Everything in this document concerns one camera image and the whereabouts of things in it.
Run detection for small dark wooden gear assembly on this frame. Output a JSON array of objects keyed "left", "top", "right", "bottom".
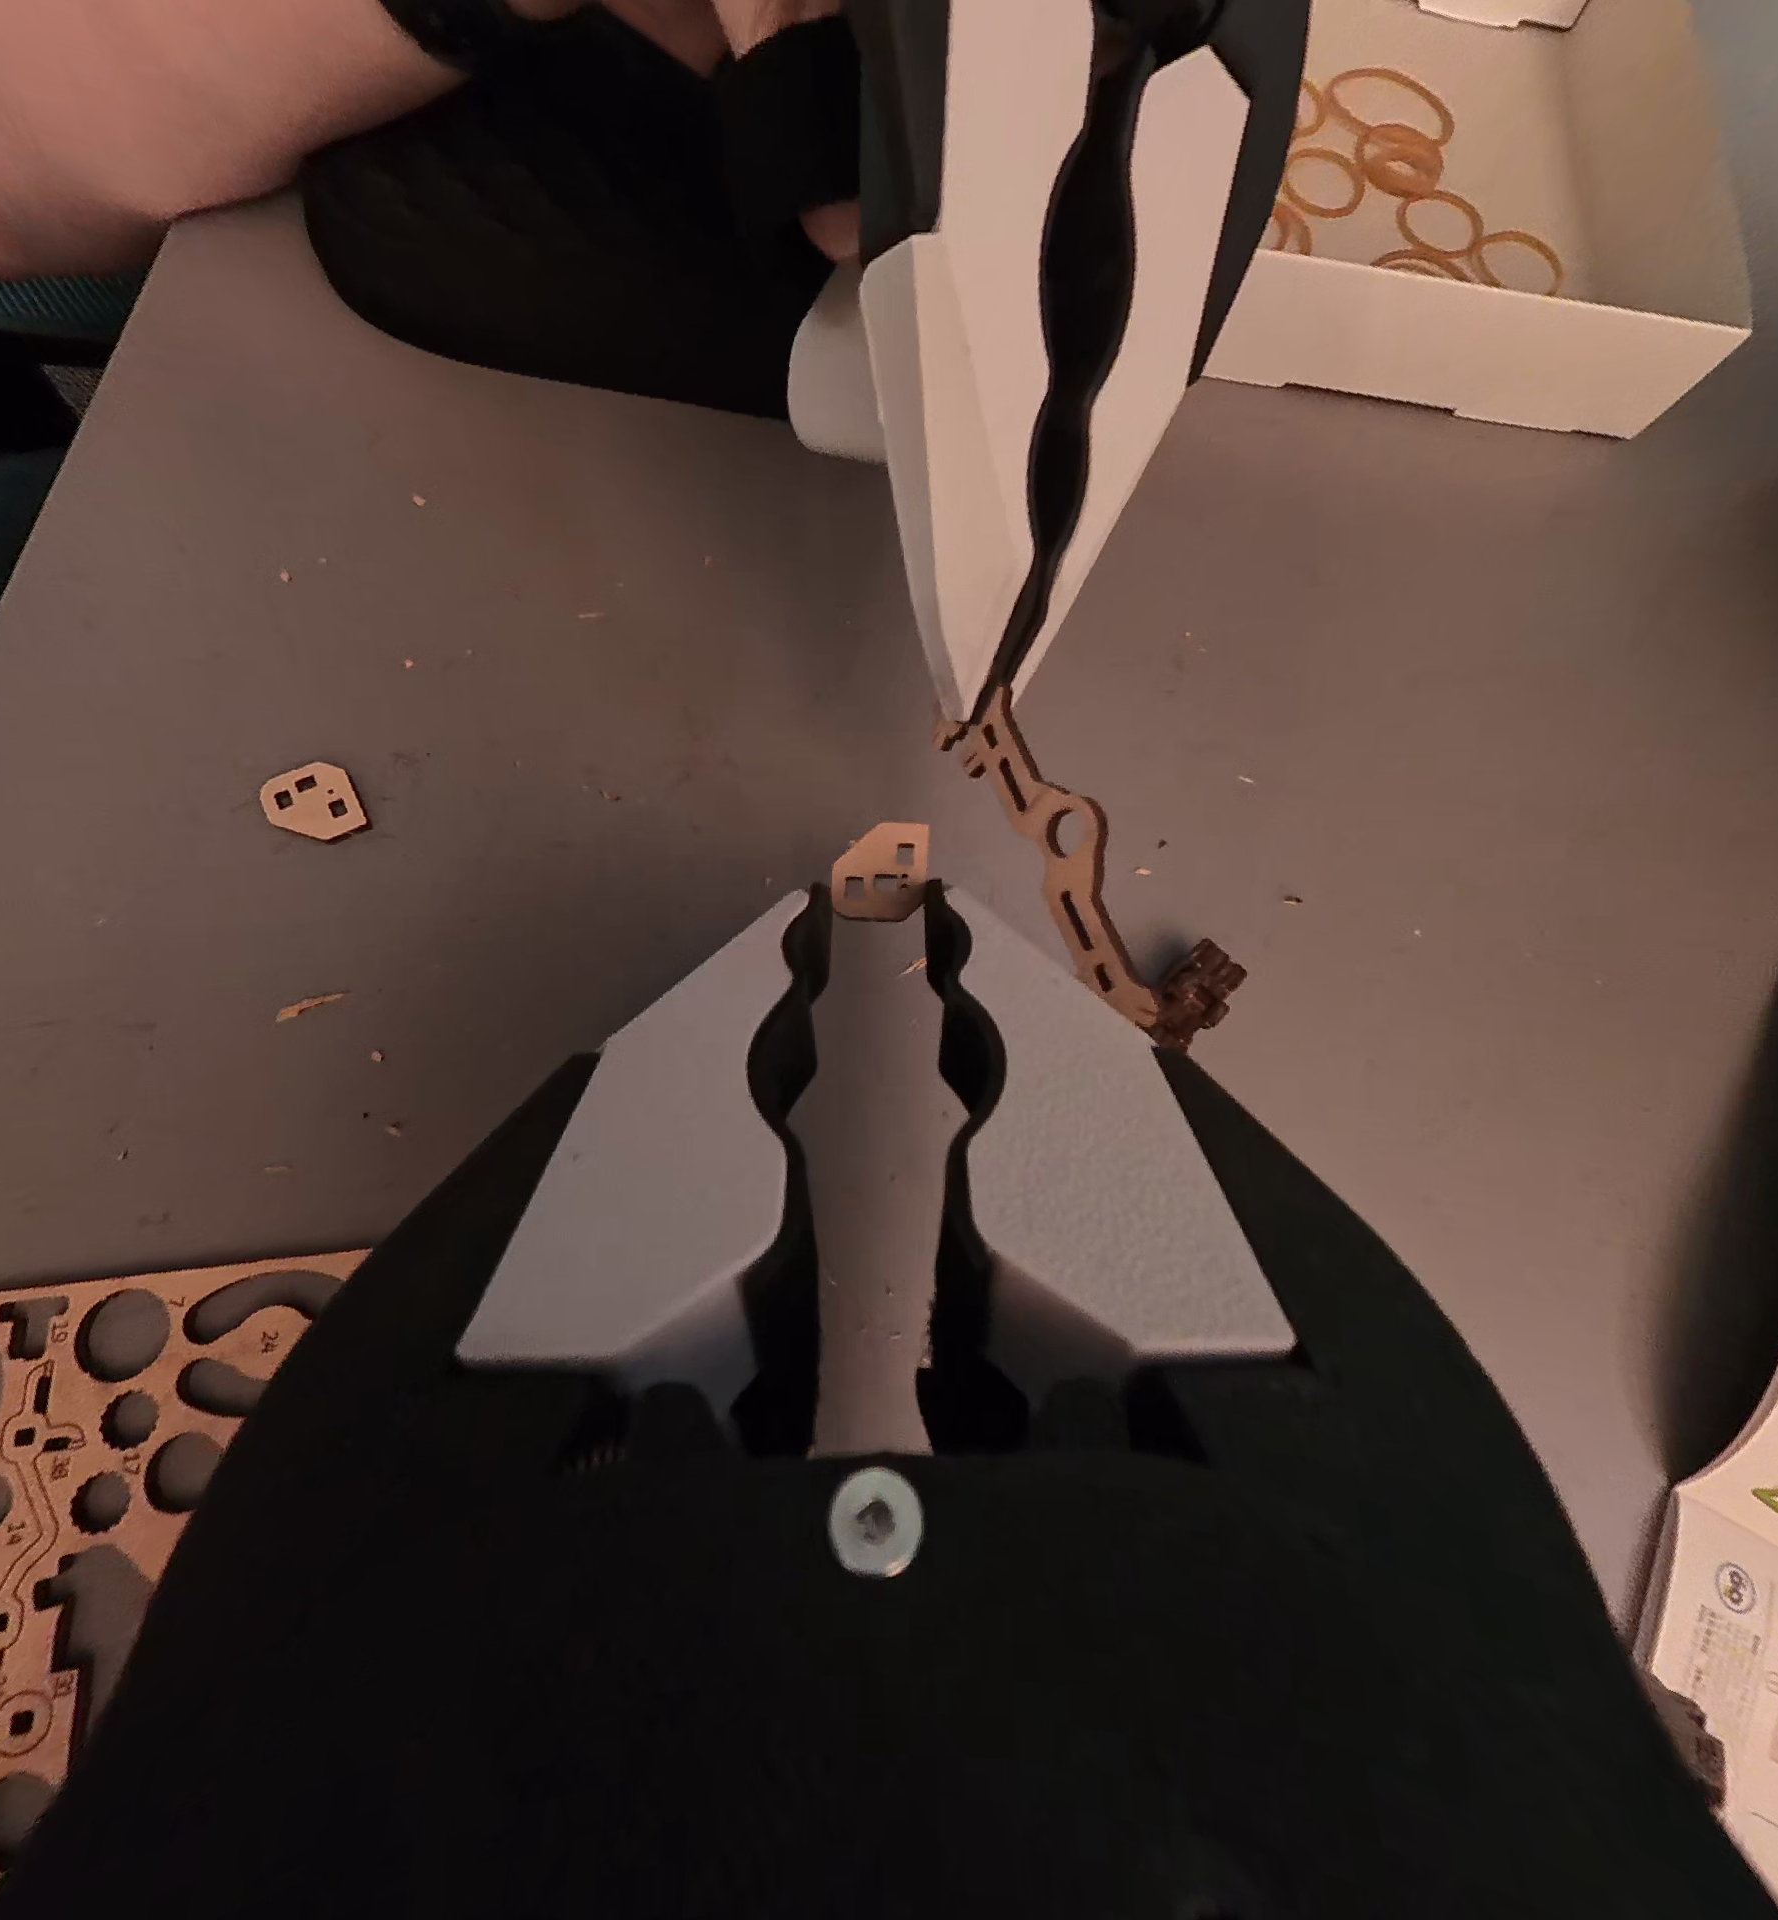
[{"left": 1148, "top": 939, "right": 1252, "bottom": 1051}]

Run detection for pile of rubber bands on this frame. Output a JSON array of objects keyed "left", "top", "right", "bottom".
[{"left": 1268, "top": 67, "right": 1574, "bottom": 299}]

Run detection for laser-cut wooden parts sheet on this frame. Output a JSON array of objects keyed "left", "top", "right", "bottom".
[{"left": 0, "top": 1248, "right": 382, "bottom": 1908}]

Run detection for long slotted wooden model part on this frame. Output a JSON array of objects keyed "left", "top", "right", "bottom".
[{"left": 935, "top": 683, "right": 1159, "bottom": 1041}]

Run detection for white cardboard box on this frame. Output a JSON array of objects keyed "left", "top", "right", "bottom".
[{"left": 1196, "top": 0, "right": 1755, "bottom": 441}]

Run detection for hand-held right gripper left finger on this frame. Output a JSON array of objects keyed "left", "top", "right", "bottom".
[{"left": 456, "top": 885, "right": 833, "bottom": 1375}]

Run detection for small wooden plate square holes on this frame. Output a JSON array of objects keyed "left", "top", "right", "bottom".
[
  {"left": 833, "top": 822, "right": 939, "bottom": 927},
  {"left": 258, "top": 762, "right": 372, "bottom": 853}
]

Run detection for person's left hand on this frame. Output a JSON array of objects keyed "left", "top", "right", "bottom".
[{"left": 558, "top": 0, "right": 851, "bottom": 75}]

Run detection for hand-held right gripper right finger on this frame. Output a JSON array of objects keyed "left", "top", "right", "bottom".
[{"left": 918, "top": 885, "right": 1296, "bottom": 1369}]

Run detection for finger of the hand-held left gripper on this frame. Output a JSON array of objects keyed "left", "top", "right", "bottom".
[
  {"left": 994, "top": 0, "right": 1315, "bottom": 703},
  {"left": 856, "top": 0, "right": 1098, "bottom": 710}
]

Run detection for person's left forearm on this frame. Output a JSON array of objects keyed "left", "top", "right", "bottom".
[{"left": 0, "top": 0, "right": 426, "bottom": 280}]

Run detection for partly built wooden model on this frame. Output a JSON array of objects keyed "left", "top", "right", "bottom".
[{"left": 1646, "top": 1672, "right": 1732, "bottom": 1825}]

